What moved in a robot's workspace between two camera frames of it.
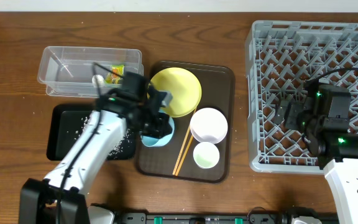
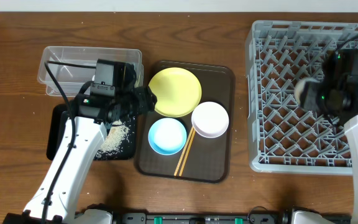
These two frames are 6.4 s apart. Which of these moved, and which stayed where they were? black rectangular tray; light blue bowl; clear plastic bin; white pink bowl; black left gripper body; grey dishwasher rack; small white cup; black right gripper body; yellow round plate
Moved: light blue bowl; black right gripper body; black left gripper body; small white cup; white pink bowl
Stayed: grey dishwasher rack; black rectangular tray; clear plastic bin; yellow round plate
